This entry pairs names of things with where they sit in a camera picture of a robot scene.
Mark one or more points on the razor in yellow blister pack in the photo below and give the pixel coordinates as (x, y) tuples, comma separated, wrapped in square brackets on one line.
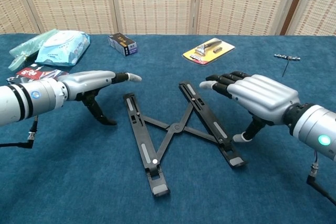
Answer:
[(210, 51)]

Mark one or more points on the black red patterned flat box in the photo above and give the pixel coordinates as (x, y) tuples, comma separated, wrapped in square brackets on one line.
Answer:
[(29, 73)]

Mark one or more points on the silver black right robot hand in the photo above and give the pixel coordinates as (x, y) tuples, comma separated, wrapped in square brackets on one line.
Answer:
[(262, 95)]

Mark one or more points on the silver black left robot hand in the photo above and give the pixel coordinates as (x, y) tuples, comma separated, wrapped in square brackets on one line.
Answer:
[(86, 81)]

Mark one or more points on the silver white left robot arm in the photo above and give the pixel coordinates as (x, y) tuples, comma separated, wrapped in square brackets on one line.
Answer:
[(26, 100)]

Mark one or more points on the small dark box gold label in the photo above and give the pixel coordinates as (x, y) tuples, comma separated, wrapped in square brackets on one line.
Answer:
[(122, 43)]

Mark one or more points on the black folding laptop stand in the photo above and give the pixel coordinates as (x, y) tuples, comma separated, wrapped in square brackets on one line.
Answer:
[(175, 127)]

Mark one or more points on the mint green plastic pouch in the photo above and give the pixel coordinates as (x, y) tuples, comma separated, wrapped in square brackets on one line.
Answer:
[(21, 51)]

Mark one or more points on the light blue wet wipes pack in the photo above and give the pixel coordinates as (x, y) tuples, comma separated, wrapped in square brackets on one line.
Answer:
[(63, 48)]

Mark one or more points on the brown wooden post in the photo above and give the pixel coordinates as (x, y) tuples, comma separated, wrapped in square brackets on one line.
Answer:
[(291, 9)]

